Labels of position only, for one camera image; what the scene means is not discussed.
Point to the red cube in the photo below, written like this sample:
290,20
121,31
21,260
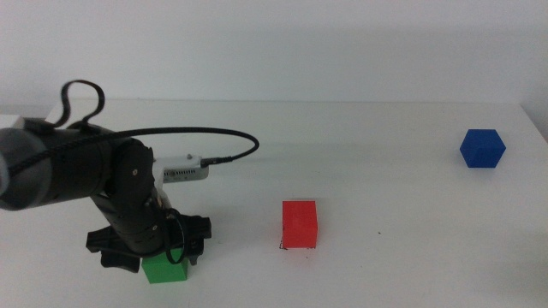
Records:
299,224

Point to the green cube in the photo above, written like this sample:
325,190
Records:
164,271

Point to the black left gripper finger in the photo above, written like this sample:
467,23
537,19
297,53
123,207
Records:
122,262
194,257

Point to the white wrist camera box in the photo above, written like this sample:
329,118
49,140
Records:
184,169

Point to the blue cube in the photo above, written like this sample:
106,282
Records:
482,149

